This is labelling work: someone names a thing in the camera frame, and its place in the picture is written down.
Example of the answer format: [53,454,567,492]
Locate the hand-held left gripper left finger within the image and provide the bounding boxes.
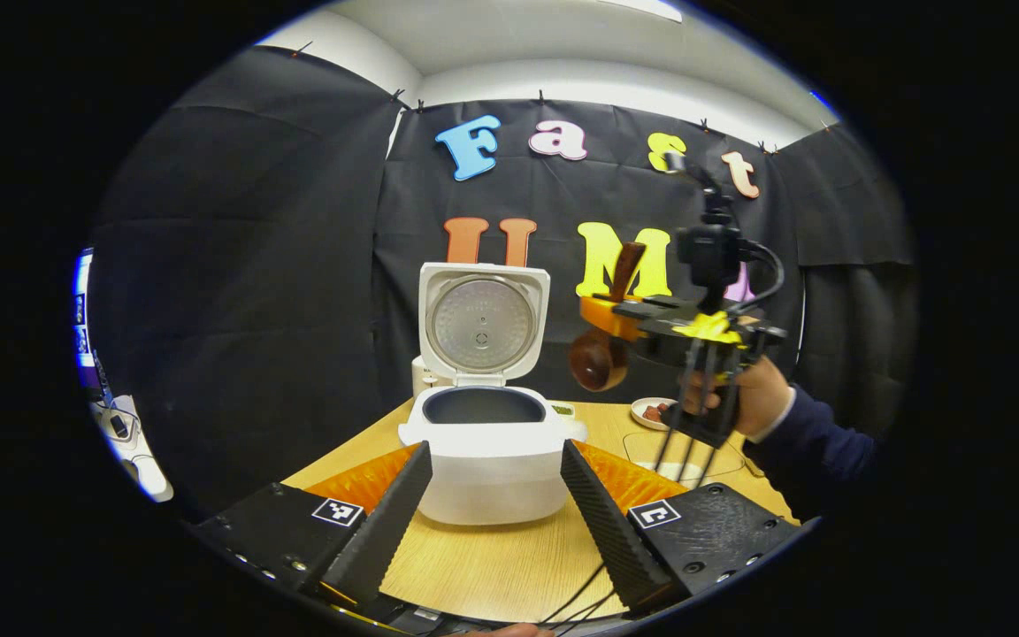
[191,441,433,608]

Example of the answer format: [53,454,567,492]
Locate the brown wooden spoon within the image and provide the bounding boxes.
[570,241,647,393]

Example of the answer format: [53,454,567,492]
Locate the white furniture edge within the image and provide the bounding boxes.
[89,394,174,503]

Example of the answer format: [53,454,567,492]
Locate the white round plate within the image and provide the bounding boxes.
[631,397,680,432]

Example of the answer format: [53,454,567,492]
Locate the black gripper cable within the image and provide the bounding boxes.
[534,562,627,629]

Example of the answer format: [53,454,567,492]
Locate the white rice cooker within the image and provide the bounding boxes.
[398,262,588,526]

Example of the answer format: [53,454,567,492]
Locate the computer monitor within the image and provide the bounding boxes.
[73,250,109,399]

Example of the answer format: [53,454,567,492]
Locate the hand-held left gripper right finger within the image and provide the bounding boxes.
[560,440,802,618]

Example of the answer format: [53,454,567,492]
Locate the black backdrop cloth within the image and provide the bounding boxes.
[89,44,922,514]

